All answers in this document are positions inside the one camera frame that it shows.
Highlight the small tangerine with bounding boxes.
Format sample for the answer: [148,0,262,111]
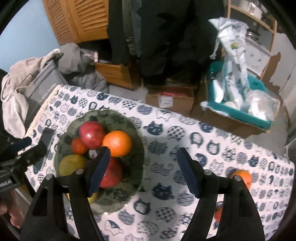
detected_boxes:
[214,206,222,223]
[71,138,88,155]

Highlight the large dark red apple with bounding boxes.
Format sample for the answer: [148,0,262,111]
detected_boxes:
[100,158,122,188]

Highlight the person's left hand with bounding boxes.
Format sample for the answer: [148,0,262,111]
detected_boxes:
[1,190,24,229]

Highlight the black smartphone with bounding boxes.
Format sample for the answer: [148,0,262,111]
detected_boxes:
[33,128,55,171]

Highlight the large orange far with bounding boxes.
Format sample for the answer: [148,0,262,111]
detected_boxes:
[230,169,252,190]

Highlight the large orange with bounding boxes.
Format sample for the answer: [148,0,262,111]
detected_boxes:
[230,169,252,190]
[102,130,132,158]

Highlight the yellow green pear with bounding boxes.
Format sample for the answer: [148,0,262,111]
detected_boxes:
[65,193,98,204]

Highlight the grey tote bag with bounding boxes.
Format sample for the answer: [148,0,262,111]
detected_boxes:
[18,60,67,130]

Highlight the small red apple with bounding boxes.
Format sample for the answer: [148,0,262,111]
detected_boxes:
[79,121,106,150]

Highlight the cat pattern tablecloth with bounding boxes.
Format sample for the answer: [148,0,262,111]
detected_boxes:
[26,85,295,240]

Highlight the large orange near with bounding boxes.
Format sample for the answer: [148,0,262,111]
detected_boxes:
[102,130,132,158]

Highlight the grey clothes pile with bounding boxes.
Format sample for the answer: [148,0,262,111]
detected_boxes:
[1,43,109,138]

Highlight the green glass bowl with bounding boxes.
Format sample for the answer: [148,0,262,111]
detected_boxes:
[54,109,147,214]

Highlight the teal storage box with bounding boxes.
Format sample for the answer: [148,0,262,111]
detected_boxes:
[207,62,273,131]

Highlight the clear plastic bag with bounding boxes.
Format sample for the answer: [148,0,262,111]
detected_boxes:
[241,89,280,121]

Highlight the cardboard box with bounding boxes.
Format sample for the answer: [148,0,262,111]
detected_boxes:
[145,86,195,117]

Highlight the wooden louvered cabinet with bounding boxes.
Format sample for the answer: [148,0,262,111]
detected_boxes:
[43,0,109,45]

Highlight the white patterned storage box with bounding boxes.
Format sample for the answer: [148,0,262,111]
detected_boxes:
[245,38,271,77]

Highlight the white printed plastic bag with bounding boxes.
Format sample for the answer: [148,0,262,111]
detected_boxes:
[208,17,250,109]

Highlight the steel pot on shelf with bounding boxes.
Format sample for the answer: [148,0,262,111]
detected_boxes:
[246,29,261,43]

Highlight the black hanging coat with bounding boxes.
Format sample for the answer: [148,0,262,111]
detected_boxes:
[107,1,225,86]

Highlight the wooden shelf rack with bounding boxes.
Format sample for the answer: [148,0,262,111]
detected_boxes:
[227,1,278,80]

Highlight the white cooking pot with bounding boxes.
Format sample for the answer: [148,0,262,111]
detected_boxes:
[238,0,263,19]

